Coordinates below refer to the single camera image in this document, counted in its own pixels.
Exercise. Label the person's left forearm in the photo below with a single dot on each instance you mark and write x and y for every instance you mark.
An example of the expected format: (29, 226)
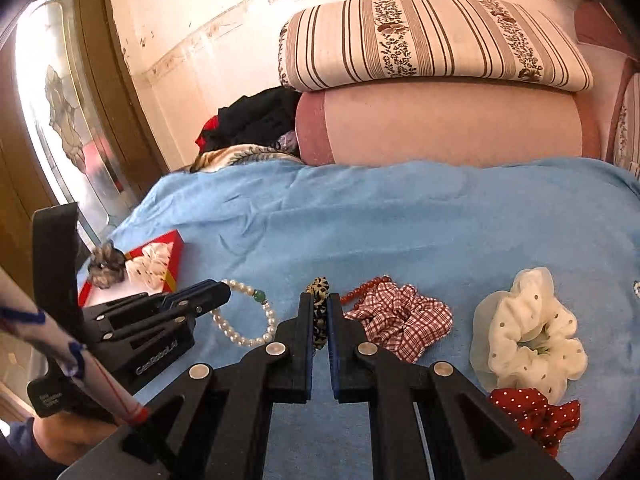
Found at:
(75, 440)

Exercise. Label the light blue blanket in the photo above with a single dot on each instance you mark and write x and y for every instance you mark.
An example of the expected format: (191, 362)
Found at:
(400, 220)

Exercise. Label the lilac patterned cloth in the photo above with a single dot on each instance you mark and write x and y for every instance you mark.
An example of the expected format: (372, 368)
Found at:
(289, 141)

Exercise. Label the red checked scrunchie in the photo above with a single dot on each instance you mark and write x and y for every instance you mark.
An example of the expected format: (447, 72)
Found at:
(400, 320)

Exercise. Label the striped floral pillow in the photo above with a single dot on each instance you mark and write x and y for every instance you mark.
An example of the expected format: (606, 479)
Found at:
(631, 130)
(435, 45)

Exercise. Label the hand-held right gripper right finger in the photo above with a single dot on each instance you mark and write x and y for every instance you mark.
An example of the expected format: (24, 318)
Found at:
(334, 350)

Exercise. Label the black clothes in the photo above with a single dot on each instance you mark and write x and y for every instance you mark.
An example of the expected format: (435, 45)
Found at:
(260, 115)

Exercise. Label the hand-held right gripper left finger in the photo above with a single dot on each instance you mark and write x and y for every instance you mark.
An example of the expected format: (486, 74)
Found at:
(308, 345)

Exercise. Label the large white dotted scrunchie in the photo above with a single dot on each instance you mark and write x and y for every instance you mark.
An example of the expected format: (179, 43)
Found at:
(525, 320)

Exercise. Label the small white beaded item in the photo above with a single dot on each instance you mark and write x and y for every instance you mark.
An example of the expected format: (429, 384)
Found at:
(637, 289)

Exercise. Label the wooden door stained glass panel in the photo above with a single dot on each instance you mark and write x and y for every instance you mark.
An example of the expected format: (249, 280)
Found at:
(65, 110)

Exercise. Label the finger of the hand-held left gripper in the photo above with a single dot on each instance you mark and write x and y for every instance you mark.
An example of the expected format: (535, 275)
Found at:
(200, 292)
(175, 317)

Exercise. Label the red cardboard box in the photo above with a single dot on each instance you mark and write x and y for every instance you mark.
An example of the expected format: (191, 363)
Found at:
(177, 256)

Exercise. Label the red cloth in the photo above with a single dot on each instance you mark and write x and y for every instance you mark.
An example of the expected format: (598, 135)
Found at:
(210, 127)

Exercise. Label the grey sheer scrunchie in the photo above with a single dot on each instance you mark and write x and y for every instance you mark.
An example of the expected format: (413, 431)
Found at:
(107, 265)

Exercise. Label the small white dotted scrunchie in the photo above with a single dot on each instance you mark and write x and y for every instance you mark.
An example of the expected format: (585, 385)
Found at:
(150, 265)

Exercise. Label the cream patterned scarf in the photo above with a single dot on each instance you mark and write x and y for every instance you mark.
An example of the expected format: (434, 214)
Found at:
(240, 155)

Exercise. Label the leopard print scrunchie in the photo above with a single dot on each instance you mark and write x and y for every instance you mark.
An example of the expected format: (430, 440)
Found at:
(320, 292)

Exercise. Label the red polka dot scrunchie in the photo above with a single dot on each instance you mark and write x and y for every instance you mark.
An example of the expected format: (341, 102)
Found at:
(530, 410)

